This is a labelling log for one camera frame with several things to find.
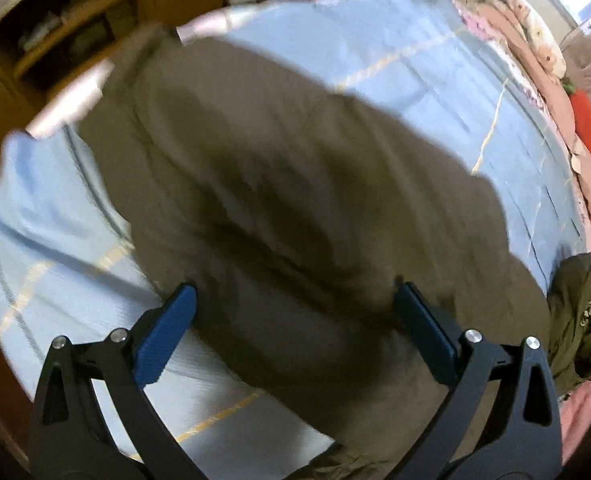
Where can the light blue plaid bedsheet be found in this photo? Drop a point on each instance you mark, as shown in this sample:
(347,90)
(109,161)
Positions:
(66,261)

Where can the orange red pillow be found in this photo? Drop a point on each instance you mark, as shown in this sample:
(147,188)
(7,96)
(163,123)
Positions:
(581,105)

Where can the pink floral quilt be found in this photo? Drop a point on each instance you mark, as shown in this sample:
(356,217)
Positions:
(518,31)

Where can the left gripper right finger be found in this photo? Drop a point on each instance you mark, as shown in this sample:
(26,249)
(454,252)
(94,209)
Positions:
(500,418)

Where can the pink folded blanket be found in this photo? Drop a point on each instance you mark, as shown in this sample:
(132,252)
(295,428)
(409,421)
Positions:
(575,418)

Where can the wooden shelf cabinet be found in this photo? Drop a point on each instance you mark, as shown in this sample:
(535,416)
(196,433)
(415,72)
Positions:
(44,44)

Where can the olive brown puffer coat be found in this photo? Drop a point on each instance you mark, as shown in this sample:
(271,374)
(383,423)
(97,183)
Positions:
(293,210)

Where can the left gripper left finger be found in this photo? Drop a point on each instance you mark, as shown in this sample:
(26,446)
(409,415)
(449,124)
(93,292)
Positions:
(70,439)

